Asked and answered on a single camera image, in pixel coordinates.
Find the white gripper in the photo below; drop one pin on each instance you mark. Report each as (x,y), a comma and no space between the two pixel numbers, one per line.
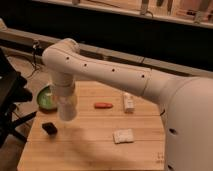
(65,100)

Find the white ceramic cup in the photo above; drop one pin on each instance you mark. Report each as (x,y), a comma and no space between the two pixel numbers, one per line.
(66,110)

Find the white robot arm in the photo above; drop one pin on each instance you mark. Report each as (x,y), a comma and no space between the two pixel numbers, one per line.
(185,102)

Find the black eraser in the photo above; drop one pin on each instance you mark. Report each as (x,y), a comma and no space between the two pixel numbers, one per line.
(50,128)

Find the green bowl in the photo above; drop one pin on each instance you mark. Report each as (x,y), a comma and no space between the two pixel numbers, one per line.
(44,99)

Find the red oblong object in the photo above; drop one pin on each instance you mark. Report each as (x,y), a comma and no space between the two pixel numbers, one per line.
(102,105)

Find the white plastic bottle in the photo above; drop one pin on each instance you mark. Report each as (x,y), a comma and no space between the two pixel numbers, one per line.
(128,103)

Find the white sponge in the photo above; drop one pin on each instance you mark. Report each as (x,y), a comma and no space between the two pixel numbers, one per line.
(123,136)

